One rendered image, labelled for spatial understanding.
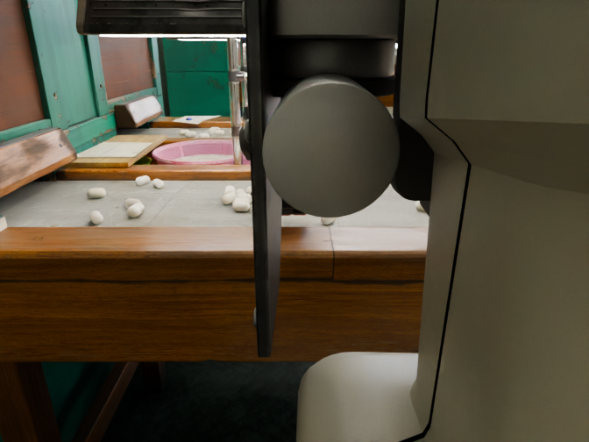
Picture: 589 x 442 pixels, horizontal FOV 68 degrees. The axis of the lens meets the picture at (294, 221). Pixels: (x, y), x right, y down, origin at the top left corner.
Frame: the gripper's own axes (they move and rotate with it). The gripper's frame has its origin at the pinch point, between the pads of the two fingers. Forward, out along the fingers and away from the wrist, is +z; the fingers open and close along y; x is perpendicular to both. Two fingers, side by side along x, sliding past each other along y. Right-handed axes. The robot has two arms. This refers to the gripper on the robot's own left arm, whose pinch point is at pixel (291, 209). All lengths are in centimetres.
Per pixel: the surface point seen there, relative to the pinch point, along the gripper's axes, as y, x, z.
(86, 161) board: 47, -19, 20
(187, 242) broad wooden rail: 14.8, 9.3, -11.3
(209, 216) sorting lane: 14.6, 0.3, 3.0
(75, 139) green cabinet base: 53, -27, 25
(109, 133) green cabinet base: 53, -39, 41
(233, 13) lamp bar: 10.0, -31.5, -11.2
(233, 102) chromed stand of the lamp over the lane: 13.0, -30.3, 13.2
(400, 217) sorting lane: -19.1, 0.9, 2.1
